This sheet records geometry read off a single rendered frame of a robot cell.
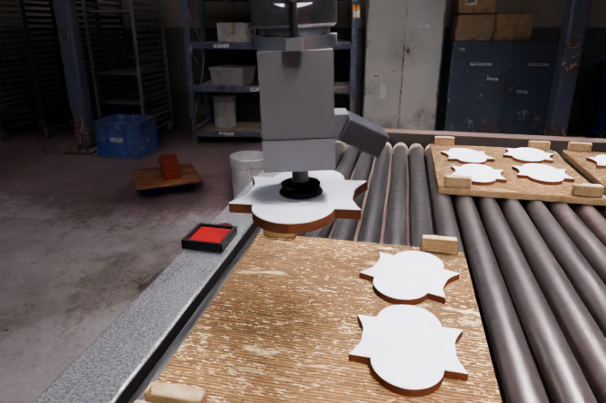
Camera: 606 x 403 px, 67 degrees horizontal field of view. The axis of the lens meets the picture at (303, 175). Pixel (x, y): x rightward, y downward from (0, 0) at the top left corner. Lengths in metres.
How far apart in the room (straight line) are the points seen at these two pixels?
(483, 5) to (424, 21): 0.65
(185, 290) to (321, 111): 0.41
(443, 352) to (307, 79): 0.34
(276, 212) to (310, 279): 0.29
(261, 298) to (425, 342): 0.22
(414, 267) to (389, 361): 0.21
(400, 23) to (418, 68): 0.50
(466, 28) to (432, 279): 4.81
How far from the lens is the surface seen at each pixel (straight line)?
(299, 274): 0.69
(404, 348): 0.55
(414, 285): 0.67
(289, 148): 0.39
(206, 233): 0.85
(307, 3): 0.39
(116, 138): 4.92
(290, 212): 0.41
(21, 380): 2.18
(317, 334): 0.58
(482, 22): 5.44
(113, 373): 0.60
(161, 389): 0.49
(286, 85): 0.38
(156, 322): 0.66
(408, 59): 5.15
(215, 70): 5.27
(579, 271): 0.86
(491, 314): 0.70
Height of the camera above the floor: 1.29
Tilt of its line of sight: 18 degrees down
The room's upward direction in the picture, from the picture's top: straight up
